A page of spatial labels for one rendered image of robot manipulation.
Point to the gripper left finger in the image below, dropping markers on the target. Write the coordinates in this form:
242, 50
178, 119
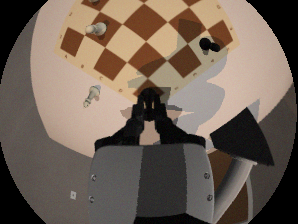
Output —
128, 134

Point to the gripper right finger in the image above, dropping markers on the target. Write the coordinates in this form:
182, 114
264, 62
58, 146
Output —
168, 132

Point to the brown and cream chessboard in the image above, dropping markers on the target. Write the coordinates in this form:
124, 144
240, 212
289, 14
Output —
147, 44

